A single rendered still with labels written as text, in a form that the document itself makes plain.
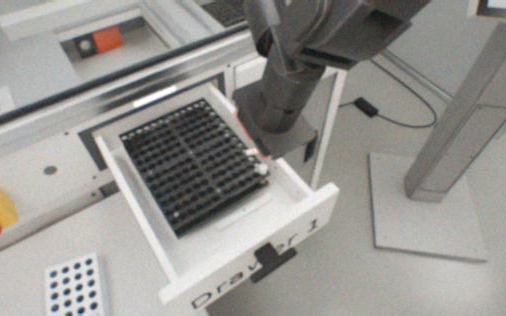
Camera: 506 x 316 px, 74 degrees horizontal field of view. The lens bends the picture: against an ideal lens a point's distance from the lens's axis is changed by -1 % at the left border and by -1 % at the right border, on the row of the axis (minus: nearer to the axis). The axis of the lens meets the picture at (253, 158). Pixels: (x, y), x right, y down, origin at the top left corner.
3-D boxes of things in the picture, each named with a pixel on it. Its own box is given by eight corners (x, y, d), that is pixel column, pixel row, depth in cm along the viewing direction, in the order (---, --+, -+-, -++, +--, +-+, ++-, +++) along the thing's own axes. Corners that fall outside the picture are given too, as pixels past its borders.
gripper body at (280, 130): (271, 164, 41) (287, 137, 34) (229, 99, 44) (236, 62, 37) (313, 141, 43) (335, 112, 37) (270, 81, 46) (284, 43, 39)
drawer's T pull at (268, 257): (297, 255, 47) (298, 251, 46) (253, 286, 45) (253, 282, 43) (282, 235, 49) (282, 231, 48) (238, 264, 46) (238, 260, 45)
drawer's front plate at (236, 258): (328, 222, 59) (340, 188, 50) (178, 324, 49) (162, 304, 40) (321, 215, 60) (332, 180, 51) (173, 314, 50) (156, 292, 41)
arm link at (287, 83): (281, 79, 30) (339, 73, 31) (262, 19, 32) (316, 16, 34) (265, 118, 36) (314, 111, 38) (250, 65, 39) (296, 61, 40)
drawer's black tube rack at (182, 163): (268, 193, 61) (270, 172, 56) (180, 246, 55) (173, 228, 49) (207, 120, 72) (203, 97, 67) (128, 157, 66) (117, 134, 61)
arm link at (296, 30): (325, 7, 24) (394, 33, 29) (283, -94, 28) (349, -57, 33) (243, 98, 33) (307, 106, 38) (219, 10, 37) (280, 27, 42)
